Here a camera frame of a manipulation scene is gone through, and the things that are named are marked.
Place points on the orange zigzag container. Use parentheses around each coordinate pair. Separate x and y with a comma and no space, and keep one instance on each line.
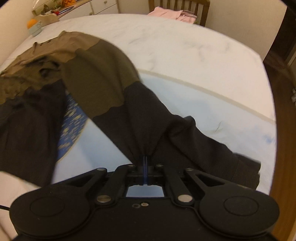
(68,2)

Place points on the glass bowl with palm print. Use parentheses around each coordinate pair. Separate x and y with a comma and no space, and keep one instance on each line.
(49,8)

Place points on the tan olive black sweater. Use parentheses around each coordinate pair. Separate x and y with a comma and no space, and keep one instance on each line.
(104,81)

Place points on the light pink folded garment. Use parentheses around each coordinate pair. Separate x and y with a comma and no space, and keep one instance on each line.
(188,16)

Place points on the orange ball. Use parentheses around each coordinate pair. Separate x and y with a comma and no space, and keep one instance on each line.
(32,23)

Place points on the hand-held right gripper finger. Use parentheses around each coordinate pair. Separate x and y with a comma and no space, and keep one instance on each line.
(147,172)
(144,172)

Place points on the wooden chair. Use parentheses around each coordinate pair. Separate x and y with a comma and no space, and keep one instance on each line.
(204,11)

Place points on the mint green cup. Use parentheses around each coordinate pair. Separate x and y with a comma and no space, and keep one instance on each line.
(35,30)

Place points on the purple oval mat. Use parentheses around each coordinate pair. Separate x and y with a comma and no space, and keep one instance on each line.
(66,9)

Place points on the white cabinet with wooden top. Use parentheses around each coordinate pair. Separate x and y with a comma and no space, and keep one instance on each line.
(101,9)

